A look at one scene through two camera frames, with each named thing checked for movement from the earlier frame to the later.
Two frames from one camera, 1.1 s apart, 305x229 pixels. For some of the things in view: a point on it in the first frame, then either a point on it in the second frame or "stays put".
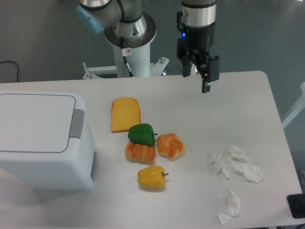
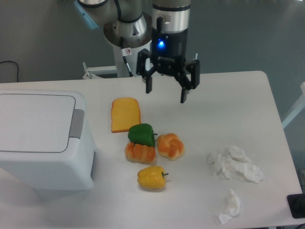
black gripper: [194, 45] → [169, 51]
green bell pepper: [142, 133] stays put
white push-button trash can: [46, 140] stays put
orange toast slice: [125, 113] stays put
